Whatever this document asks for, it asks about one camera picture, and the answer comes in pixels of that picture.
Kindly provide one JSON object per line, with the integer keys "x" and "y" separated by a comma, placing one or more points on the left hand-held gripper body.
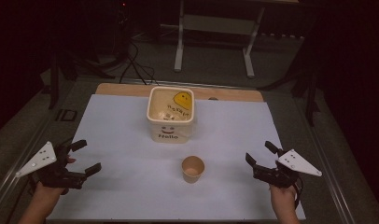
{"x": 40, "y": 159}

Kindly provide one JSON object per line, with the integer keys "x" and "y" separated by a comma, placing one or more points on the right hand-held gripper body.
{"x": 295, "y": 163}

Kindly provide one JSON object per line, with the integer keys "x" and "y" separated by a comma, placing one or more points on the brown paper cup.
{"x": 193, "y": 169}

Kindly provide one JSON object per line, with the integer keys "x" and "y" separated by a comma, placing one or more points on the cream smiley-face bin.
{"x": 170, "y": 124}

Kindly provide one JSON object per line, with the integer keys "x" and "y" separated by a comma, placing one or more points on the person's left hand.
{"x": 45, "y": 191}

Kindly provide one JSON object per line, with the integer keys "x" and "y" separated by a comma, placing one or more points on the person's right hand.
{"x": 282, "y": 199}

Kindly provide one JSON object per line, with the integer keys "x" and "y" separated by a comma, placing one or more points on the black floor plate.
{"x": 66, "y": 115}

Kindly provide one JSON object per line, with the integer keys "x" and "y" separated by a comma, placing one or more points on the white table sheet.
{"x": 131, "y": 174}

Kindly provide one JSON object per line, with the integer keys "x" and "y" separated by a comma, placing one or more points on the black metal stand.
{"x": 312, "y": 99}
{"x": 54, "y": 84}

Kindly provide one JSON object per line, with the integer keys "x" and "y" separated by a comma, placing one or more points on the wooden table board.
{"x": 125, "y": 89}

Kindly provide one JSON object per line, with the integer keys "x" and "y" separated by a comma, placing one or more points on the dark equipment stand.
{"x": 123, "y": 28}

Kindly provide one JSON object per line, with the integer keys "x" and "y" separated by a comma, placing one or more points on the white metal stand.
{"x": 214, "y": 25}

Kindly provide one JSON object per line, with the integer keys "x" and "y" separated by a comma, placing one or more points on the metal frame rail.
{"x": 13, "y": 177}
{"x": 334, "y": 183}

